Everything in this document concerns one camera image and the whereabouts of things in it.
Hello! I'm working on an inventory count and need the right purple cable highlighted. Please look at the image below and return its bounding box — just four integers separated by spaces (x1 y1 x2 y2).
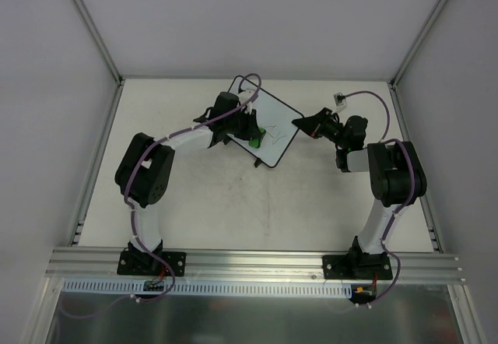
342 92 414 308

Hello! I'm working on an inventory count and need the right aluminium frame post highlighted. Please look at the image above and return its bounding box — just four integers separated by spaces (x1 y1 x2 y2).
390 0 450 88

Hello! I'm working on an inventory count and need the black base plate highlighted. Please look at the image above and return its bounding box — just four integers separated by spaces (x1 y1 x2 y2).
117 248 187 277
322 253 393 281

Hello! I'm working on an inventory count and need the aluminium frame post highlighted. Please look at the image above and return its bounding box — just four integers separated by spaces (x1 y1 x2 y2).
71 0 123 85
390 0 450 88

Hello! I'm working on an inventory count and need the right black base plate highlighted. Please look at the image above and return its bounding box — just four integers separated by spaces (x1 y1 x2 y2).
322 253 393 281

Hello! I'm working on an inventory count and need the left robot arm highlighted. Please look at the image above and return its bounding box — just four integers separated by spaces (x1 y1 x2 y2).
114 90 265 276

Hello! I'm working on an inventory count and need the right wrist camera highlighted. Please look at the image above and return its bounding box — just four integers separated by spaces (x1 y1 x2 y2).
333 93 347 114

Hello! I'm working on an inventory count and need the green whiteboard eraser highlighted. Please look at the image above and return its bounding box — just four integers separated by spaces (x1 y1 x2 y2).
248 128 266 149

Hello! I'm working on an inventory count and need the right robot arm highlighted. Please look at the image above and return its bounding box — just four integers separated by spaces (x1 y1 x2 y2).
293 108 427 280

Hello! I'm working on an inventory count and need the left aluminium frame post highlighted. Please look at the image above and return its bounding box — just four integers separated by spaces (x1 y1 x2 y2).
71 0 123 85

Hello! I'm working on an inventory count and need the small black-framed whiteboard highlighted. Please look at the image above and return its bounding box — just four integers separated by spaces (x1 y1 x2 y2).
227 87 304 168

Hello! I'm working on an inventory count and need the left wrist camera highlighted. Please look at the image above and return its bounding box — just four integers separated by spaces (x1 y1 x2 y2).
237 89 258 115

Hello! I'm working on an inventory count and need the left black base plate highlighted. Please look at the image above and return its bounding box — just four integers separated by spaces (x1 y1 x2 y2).
117 248 187 277

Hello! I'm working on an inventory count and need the aluminium mounting rail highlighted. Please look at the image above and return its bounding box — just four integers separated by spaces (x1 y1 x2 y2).
45 247 467 285

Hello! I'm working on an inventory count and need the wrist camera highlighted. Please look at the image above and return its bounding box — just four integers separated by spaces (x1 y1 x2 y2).
333 93 347 114
237 89 258 115

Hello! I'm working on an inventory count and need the white slotted cable duct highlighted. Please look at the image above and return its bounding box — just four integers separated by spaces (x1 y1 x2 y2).
61 278 352 299

